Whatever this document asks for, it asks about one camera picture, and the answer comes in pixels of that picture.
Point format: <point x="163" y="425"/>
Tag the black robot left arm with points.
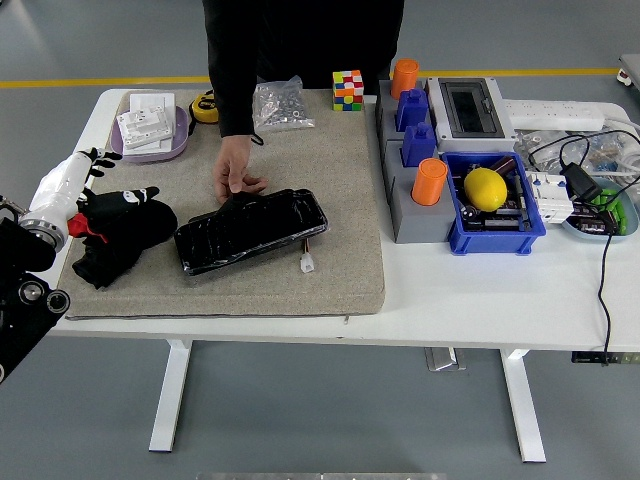
<point x="20" y="320"/>

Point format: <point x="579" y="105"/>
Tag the person's right hand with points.
<point x="232" y="162"/>

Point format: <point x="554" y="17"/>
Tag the brown cylindrical capacitor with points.
<point x="502" y="165"/>

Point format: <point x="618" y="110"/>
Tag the person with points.
<point x="325" y="40"/>

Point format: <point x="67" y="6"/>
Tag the blue plastic bin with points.
<point x="490" y="242"/>

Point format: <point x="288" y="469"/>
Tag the grey-brown mat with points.
<point x="300" y="165"/>

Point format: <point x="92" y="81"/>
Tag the orange cylinder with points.
<point x="429" y="182"/>
<point x="405" y="77"/>

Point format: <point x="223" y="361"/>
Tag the white table leg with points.
<point x="525" y="410"/>
<point x="170" y="400"/>

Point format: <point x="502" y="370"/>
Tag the white electrical distribution box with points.
<point x="470" y="107"/>

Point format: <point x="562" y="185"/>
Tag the purple tray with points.
<point x="177" y="145"/>

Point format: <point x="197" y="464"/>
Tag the brown terminal strip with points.
<point x="592" y="222"/>

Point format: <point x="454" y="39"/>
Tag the white circuit breaker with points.
<point x="550" y="197"/>

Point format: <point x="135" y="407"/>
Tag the yellow tape measure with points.
<point x="205" y="107"/>

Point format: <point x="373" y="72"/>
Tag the white wall switch plate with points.
<point x="152" y="102"/>
<point x="150" y="147"/>
<point x="145" y="127"/>

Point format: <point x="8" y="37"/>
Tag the green terminal blocks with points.
<point x="612" y="207"/>

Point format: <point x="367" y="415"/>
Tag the clear bag of small parts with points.
<point x="545" y="145"/>

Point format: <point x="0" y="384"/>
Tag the black rag with red patch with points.
<point x="125" y="235"/>

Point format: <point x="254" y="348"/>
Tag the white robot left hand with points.
<point x="57" y="185"/>

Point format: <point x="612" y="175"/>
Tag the white power strip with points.
<point x="555" y="115"/>

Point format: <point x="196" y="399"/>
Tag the person's right forearm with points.
<point x="237" y="110"/>

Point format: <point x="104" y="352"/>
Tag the blue block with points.
<point x="419" y="147"/>
<point x="412" y="110"/>

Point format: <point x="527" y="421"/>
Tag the metal floor socket plate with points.
<point x="444" y="359"/>

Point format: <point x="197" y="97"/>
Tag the yellow lemon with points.
<point x="485" y="189"/>

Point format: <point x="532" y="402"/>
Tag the black strip under table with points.
<point x="585" y="358"/>

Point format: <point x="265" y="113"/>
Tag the colourful puzzle cube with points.
<point x="347" y="92"/>

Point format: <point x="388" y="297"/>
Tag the clear bag of screws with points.
<point x="280" y="107"/>

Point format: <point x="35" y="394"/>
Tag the light blue dish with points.
<point x="600" y="237"/>

